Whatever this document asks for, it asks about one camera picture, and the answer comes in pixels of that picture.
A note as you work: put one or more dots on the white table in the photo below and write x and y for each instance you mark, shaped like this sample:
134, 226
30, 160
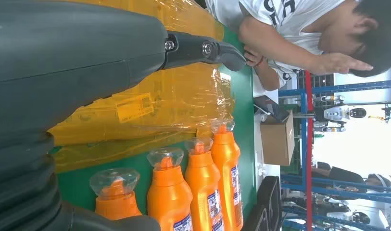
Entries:
257, 143

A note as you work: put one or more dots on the yellow plastic-wrapped cardboard sheet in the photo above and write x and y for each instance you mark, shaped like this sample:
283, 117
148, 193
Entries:
169, 105

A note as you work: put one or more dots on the orange detergent bottle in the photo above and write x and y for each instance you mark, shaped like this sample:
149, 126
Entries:
168, 197
201, 185
225, 159
117, 207

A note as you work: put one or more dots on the cardboard box with yellow sticker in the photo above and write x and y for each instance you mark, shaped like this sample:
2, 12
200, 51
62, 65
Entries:
276, 143

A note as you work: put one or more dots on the person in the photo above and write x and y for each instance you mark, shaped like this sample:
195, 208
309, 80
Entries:
378, 181
294, 19
341, 177

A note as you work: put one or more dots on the red metal post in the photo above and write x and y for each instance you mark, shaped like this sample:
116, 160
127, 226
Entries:
308, 159

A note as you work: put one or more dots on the black tablet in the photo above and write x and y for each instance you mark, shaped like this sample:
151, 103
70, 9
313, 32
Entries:
271, 110

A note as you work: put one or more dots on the white humanoid robot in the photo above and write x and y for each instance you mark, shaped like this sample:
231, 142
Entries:
340, 113
357, 216

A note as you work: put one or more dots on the blue metal shelf rack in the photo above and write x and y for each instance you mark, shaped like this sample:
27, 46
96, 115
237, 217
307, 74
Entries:
303, 143

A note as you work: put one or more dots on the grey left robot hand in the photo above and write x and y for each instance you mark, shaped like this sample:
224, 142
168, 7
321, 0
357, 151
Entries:
71, 57

